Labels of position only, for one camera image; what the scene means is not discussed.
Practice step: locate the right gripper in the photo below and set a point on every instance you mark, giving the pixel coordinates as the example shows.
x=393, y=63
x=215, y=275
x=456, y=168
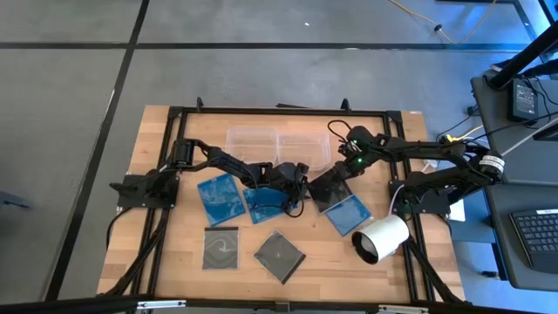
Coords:
x=356, y=162

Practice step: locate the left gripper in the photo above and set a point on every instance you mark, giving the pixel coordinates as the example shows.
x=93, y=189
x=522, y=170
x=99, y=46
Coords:
x=283, y=176

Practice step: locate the black jewel case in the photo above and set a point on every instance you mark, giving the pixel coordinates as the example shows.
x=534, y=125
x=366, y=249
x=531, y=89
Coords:
x=279, y=256
x=331, y=194

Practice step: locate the blue jewel case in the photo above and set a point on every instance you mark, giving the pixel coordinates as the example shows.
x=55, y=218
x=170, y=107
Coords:
x=261, y=209
x=349, y=218
x=220, y=200

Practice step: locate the black jewel case swirl print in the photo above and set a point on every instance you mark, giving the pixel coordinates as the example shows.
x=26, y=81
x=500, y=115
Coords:
x=220, y=248

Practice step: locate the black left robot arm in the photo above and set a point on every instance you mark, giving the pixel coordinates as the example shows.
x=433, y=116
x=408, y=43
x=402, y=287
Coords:
x=222, y=161

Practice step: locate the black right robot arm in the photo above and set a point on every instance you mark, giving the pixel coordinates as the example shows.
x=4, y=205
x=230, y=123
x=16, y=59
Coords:
x=436, y=150

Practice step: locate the clear plastic container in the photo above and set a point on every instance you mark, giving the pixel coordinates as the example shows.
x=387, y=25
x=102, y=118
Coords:
x=305, y=148
x=250, y=144

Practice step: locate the black beam with silver brackets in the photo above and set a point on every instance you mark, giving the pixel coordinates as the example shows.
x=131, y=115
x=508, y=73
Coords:
x=261, y=306

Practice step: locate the yellow plug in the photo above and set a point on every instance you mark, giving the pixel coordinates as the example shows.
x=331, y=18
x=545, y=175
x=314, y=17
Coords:
x=451, y=138

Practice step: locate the white power box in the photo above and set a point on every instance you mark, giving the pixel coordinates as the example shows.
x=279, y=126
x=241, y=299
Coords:
x=457, y=211

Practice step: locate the grey side desk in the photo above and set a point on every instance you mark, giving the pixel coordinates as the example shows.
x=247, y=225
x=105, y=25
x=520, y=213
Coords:
x=505, y=244
x=514, y=152

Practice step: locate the black power adapter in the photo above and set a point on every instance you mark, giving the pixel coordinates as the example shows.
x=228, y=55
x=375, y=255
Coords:
x=523, y=100

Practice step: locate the black keyboard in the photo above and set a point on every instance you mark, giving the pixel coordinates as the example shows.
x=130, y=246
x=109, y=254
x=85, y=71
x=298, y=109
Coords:
x=538, y=237

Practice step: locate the black slanted pole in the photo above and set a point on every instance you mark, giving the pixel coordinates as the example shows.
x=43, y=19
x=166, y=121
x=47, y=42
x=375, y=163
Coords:
x=523, y=56

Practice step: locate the dark grey furniture foot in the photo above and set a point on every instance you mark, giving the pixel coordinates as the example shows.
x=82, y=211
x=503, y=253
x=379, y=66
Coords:
x=15, y=200

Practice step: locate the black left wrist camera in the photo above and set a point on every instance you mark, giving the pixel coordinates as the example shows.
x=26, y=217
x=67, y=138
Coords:
x=303, y=168

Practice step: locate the white cylindrical camera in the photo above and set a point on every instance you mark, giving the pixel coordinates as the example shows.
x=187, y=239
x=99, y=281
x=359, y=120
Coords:
x=383, y=237

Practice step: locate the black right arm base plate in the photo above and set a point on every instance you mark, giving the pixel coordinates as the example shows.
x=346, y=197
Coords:
x=429, y=207

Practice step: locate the black aluminium table frame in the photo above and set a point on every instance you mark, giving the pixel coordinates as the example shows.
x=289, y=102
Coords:
x=209, y=111

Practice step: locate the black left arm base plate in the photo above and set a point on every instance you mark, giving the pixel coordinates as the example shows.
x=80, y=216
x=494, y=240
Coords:
x=131, y=198

